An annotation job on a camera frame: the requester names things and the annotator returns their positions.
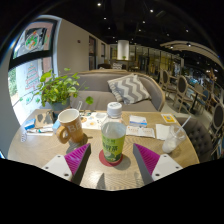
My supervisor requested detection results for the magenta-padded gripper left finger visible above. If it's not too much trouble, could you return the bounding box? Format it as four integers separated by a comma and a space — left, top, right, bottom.
41, 142, 92, 186

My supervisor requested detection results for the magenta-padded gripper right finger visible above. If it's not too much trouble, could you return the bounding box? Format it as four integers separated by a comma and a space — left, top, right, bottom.
132, 142, 184, 186

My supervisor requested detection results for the green-labelled clear drink bottle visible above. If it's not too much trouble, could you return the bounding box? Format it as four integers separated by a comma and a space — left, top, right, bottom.
100, 101, 128, 165

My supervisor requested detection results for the clear plastic cup with straw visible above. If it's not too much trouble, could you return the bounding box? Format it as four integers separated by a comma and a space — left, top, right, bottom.
161, 115, 193, 155

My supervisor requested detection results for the white printed leaflet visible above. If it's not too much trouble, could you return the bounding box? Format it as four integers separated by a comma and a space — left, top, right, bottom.
125, 124, 157, 139

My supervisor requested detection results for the flat round red coaster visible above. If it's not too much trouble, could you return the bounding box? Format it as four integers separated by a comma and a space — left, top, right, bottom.
98, 148, 125, 167

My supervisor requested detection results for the white paper napkin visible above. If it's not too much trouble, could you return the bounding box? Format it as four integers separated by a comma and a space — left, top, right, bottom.
155, 123, 172, 141

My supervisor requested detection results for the yellow-brown ceramic mug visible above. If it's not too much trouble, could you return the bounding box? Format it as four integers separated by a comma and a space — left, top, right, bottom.
55, 108, 85, 145

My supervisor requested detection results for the small light-blue box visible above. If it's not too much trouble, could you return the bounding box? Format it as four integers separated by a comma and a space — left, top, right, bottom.
51, 119, 62, 135

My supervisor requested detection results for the blue white card packet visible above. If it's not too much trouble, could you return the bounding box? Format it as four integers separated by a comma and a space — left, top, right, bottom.
128, 114, 149, 128

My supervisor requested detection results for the white illustrated booklet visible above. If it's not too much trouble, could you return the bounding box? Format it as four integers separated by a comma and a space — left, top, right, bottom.
79, 111, 109, 131

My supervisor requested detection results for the white tube with green cap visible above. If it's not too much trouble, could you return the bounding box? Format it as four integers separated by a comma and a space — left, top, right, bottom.
26, 126, 55, 136

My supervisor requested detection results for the yellow square card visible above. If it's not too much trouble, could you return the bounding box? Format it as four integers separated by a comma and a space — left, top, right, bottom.
160, 113, 178, 125

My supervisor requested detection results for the brown paper card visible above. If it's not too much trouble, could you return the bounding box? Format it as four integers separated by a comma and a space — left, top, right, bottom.
34, 111, 55, 129

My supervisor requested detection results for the dark grey tufted armchair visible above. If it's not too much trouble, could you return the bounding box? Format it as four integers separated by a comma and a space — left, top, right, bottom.
174, 116, 215, 164

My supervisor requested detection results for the silver pill blister pack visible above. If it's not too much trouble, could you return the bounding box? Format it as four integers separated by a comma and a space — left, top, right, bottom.
20, 131, 29, 143

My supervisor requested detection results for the flat blue white box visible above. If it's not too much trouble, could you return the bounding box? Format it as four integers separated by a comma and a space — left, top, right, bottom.
23, 118, 37, 131

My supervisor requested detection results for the grey curved sofa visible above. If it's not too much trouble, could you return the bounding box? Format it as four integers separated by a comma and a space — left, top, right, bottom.
68, 68, 167, 113

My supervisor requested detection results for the green potted plant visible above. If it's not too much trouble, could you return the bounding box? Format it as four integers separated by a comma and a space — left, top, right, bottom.
19, 67, 95, 116

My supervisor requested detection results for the grey white chevron pillow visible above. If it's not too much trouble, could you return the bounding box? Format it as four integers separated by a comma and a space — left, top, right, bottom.
107, 73, 152, 106

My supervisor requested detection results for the group of oval-back chairs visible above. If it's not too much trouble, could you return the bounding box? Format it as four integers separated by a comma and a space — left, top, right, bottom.
158, 67, 224, 158

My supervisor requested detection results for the group of ceiling spotlights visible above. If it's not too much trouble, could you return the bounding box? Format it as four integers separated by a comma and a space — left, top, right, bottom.
95, 1, 221, 54

